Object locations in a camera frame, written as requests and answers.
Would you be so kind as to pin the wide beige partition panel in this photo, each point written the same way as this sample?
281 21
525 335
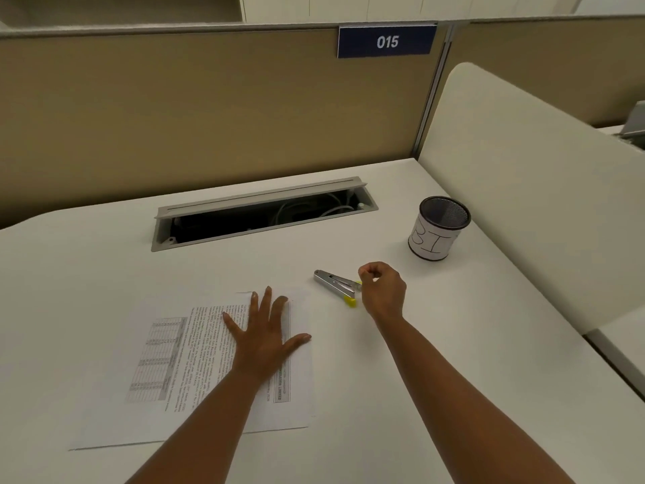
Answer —
201 120

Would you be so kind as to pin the person's left hand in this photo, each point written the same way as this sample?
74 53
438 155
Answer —
262 342

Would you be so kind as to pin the grey partition post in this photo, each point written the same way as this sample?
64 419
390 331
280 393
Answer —
432 95

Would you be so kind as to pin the printed white papers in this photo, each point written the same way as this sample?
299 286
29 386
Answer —
201 337

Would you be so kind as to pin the white open shelf unit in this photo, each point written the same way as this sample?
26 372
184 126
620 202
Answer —
126 7

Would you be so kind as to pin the white rounded desk divider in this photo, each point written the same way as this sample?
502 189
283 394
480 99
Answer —
529 171

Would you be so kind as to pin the white cabinet with doors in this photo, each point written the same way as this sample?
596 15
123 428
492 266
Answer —
403 4

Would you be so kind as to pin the blue number sign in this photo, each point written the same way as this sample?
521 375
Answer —
358 42

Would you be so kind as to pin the person's left forearm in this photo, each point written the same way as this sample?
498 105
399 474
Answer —
201 438

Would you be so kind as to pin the person's right hand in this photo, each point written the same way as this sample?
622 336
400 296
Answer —
385 294

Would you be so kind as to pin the black mesh pen holder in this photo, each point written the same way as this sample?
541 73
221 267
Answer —
428 241

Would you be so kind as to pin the person's right forearm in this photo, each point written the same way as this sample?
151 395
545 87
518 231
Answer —
453 408

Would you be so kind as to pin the narrow beige partition panel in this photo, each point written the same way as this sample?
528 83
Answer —
554 60

